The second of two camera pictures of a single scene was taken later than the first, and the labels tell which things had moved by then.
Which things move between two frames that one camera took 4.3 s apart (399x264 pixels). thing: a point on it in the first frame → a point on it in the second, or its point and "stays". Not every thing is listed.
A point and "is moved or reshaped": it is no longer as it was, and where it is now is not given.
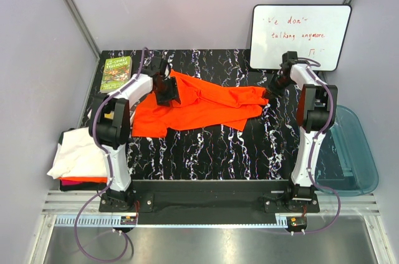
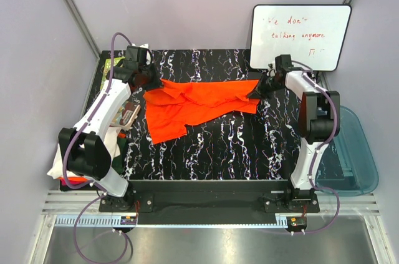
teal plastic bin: (346, 161) stays
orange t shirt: (202, 102) is moved or reshaped
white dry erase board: (314, 31) stays
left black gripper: (171, 95) → (157, 83)
